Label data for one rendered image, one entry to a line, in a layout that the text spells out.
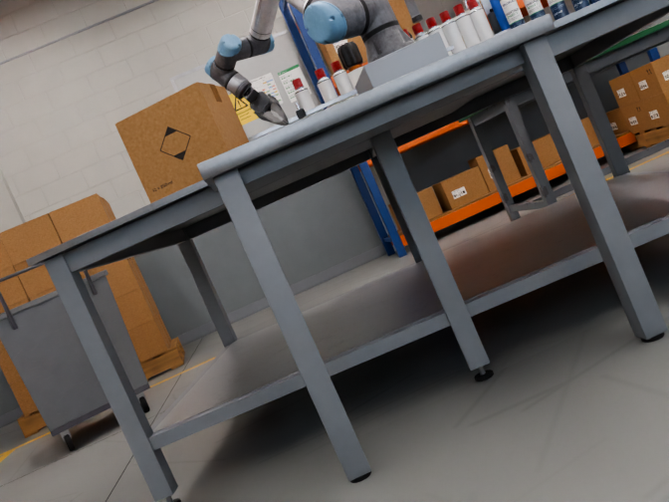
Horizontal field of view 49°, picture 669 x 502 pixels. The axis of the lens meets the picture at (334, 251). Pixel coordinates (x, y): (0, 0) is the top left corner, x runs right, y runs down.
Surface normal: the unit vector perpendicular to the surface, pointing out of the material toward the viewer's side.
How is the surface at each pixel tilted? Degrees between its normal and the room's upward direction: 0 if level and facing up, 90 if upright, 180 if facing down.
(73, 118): 90
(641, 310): 90
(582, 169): 90
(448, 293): 90
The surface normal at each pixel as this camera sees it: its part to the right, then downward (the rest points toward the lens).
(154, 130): -0.20, 0.15
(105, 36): 0.10, 0.02
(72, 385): 0.41, -0.06
